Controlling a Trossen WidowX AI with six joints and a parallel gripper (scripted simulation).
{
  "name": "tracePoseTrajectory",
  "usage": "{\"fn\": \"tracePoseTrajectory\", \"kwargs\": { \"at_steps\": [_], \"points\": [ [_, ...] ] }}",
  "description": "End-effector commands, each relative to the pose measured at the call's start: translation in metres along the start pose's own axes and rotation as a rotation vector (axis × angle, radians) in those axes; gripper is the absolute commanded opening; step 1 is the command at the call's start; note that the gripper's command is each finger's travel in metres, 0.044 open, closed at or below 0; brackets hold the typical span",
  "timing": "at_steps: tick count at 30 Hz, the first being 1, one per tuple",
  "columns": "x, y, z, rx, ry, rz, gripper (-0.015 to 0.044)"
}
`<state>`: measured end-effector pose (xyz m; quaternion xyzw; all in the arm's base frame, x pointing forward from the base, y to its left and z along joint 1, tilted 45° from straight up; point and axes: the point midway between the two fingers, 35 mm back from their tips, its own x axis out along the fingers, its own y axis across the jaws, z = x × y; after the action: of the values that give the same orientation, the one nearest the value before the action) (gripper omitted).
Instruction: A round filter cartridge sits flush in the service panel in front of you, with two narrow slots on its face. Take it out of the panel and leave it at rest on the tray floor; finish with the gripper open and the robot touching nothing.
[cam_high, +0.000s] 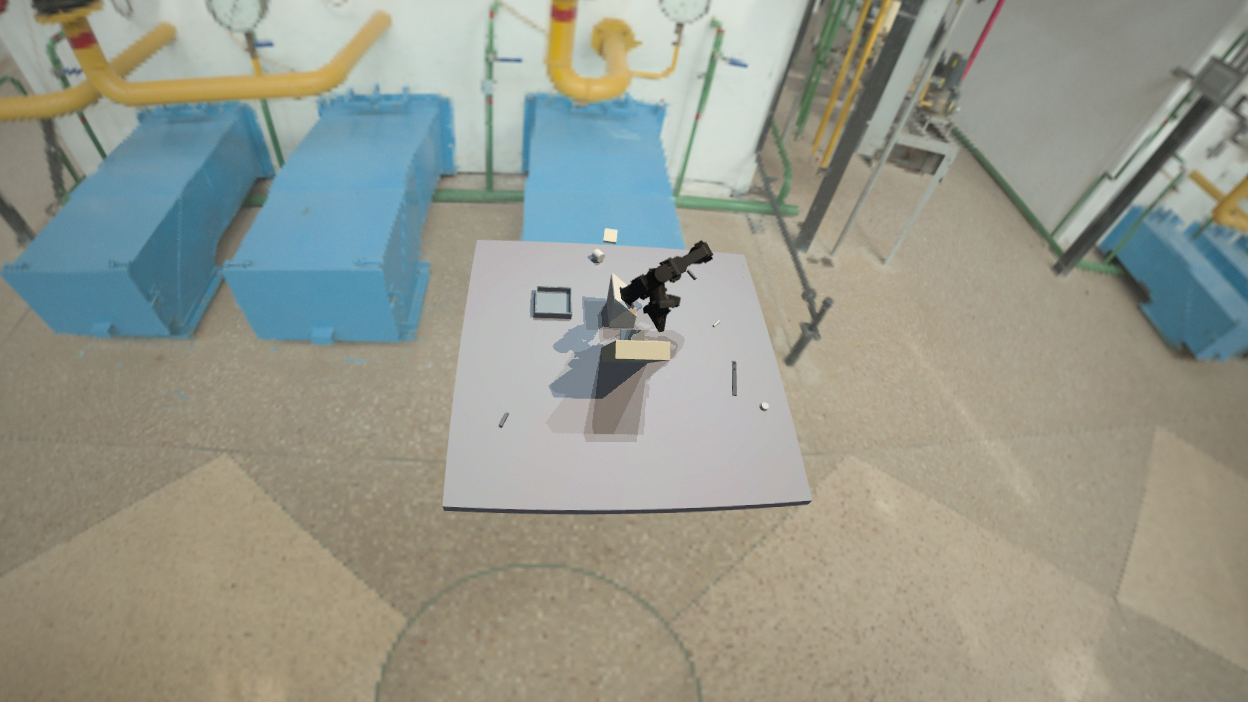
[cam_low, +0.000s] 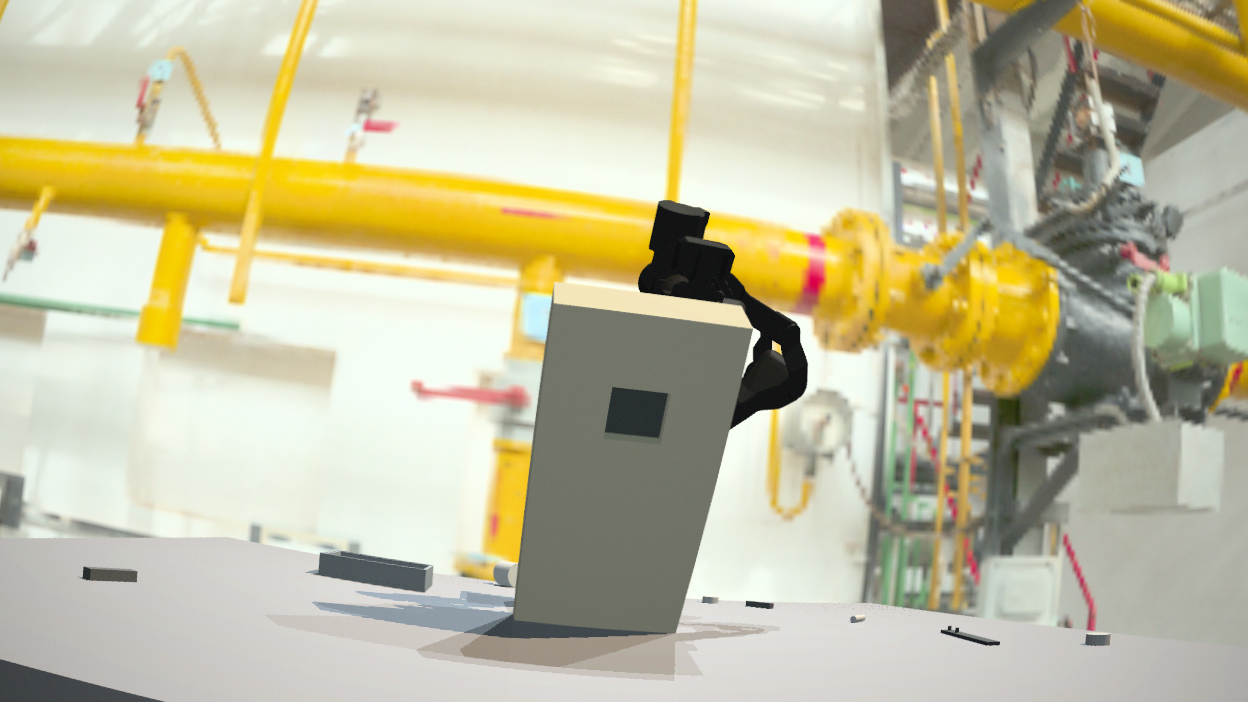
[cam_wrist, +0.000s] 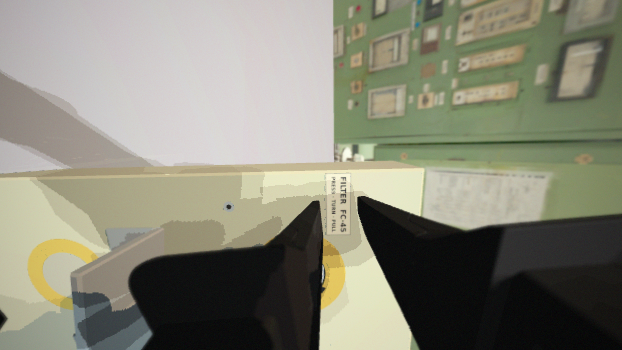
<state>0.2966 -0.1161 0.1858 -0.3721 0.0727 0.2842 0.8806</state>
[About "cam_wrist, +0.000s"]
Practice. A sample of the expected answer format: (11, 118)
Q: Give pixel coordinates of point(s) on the grey rectangular panel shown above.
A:
(53, 222)

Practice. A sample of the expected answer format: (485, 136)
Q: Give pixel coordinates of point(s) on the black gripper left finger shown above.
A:
(282, 279)

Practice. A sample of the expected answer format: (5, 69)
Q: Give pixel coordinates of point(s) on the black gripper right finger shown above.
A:
(451, 284)

